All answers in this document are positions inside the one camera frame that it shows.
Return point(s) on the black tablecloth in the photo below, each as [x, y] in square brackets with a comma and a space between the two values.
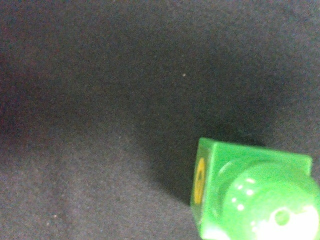
[102, 103]

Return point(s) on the green block with yellow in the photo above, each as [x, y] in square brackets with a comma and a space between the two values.
[242, 192]

